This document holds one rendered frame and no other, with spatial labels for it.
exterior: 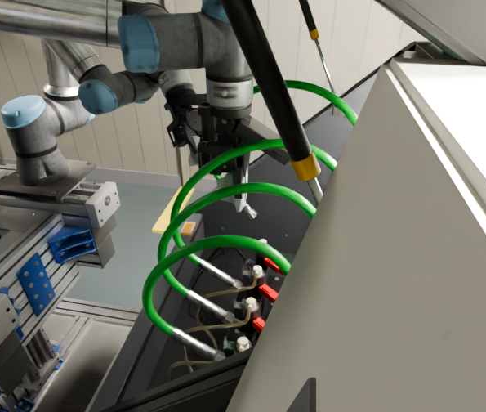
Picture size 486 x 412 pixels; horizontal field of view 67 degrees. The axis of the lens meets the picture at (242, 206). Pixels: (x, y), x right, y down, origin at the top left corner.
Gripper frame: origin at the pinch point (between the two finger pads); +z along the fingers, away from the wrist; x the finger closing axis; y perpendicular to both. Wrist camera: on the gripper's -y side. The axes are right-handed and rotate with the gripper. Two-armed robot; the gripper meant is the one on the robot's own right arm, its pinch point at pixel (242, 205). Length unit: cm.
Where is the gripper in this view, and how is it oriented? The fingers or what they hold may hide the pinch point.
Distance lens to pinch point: 70.8
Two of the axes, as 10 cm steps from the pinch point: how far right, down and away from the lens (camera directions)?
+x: -1.7, 5.5, -8.2
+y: -9.9, -1.0, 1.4
